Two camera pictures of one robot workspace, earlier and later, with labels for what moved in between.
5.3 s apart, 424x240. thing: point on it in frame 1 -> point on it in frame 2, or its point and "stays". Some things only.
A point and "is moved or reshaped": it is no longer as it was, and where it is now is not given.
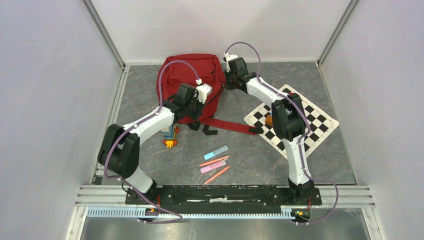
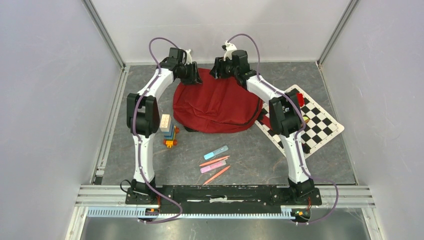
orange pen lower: (216, 175) stays
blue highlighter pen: (221, 150) stays
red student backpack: (198, 69) is moved or reshaped
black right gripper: (230, 86) -> (218, 67)
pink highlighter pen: (206, 169) stays
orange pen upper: (214, 161) stays
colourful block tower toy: (169, 133) stays
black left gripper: (199, 113) -> (194, 77)
